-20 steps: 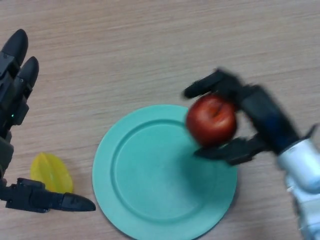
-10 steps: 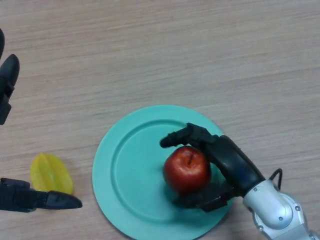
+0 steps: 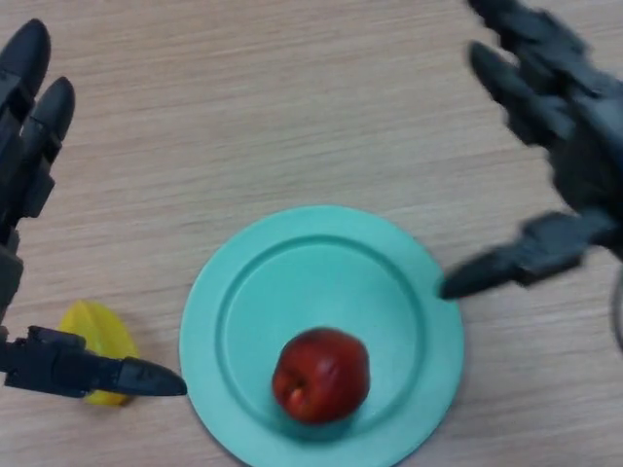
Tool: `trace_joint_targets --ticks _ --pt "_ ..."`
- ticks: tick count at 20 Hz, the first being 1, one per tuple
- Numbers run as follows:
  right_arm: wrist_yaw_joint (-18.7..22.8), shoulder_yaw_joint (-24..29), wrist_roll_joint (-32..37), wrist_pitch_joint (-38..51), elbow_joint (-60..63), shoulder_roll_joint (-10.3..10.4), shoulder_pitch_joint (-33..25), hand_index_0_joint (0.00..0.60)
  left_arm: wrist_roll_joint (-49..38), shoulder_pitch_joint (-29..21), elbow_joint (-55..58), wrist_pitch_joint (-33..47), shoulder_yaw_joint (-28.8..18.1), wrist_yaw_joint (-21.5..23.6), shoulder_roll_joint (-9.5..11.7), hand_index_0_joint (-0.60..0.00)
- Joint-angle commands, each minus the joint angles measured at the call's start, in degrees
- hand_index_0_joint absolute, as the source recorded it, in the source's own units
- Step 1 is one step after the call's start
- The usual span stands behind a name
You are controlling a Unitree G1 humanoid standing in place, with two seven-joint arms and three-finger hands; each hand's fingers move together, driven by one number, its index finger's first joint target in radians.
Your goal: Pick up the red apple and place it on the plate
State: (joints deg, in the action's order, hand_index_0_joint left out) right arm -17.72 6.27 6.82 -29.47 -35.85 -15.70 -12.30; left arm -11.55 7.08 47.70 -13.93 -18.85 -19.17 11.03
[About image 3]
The red apple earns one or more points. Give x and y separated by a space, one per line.
321 374

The yellow starfruit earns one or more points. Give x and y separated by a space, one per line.
104 331

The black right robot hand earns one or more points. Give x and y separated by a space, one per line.
569 112

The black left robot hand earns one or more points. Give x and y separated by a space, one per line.
19 141

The green round plate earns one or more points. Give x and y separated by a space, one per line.
311 292

